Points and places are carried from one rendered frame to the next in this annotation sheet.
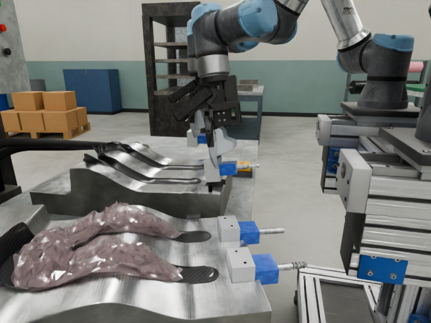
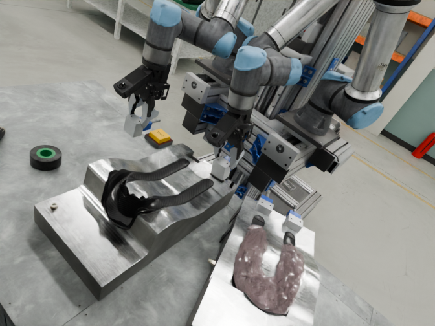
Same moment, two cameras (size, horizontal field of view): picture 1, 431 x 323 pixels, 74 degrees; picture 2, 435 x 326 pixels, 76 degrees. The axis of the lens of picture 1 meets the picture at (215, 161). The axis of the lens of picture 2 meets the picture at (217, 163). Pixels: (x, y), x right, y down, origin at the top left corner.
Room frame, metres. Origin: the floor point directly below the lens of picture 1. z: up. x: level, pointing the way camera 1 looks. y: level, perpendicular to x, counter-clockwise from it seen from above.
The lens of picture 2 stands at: (0.51, 0.73, 1.44)
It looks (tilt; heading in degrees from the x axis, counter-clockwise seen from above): 34 degrees down; 284
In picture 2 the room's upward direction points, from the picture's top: 25 degrees clockwise
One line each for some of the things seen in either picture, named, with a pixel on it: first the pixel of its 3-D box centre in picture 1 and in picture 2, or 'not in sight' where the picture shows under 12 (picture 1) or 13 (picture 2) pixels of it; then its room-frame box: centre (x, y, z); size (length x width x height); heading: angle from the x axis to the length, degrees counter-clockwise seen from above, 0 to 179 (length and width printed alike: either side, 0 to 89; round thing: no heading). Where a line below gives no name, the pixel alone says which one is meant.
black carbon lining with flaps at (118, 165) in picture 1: (143, 161); (164, 183); (0.75, 0.20, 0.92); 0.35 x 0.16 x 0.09; 81
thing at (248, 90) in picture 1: (243, 107); not in sight; (5.30, -0.51, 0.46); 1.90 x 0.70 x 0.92; 170
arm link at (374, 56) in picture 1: (388, 54); (237, 34); (1.00, -0.57, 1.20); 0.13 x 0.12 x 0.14; 14
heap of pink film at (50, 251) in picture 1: (102, 239); (271, 259); (0.41, 0.19, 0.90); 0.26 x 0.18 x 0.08; 98
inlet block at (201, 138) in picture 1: (206, 138); (145, 123); (0.97, 0.03, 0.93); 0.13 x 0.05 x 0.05; 81
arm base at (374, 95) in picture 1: (383, 91); (230, 59); (0.99, -0.57, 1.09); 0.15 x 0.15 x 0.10
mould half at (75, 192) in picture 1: (140, 176); (153, 195); (0.77, 0.21, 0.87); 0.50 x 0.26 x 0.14; 81
